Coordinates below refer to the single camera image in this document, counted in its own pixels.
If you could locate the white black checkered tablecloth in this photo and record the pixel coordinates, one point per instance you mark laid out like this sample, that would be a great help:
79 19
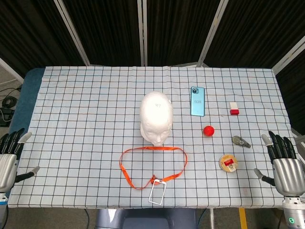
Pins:
83 119

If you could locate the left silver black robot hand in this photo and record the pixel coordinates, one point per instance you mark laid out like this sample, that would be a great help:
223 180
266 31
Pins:
7 164

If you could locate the red textured ball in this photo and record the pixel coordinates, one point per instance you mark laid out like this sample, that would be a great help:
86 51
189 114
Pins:
209 131

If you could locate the black power adapter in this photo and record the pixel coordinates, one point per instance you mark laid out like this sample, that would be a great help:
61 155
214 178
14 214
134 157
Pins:
6 117

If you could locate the blue padded table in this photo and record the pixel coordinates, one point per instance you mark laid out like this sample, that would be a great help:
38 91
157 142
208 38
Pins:
26 95

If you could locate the white foam mannequin head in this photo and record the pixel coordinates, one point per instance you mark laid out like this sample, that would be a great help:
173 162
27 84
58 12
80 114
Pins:
156 112

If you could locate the red and white eraser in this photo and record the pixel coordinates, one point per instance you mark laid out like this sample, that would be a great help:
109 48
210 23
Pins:
234 111

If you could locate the black folding screen white frame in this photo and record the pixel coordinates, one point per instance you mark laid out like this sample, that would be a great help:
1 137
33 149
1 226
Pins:
107 28

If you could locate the light blue smartphone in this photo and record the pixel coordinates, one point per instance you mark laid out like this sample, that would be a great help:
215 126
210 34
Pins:
197 102

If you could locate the round tin with red label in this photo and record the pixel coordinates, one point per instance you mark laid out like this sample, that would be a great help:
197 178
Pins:
228 163

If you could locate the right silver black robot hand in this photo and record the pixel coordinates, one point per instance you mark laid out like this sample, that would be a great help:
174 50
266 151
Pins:
286 174

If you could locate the grey robot torso base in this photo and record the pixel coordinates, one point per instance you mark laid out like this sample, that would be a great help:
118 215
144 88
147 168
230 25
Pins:
143 219

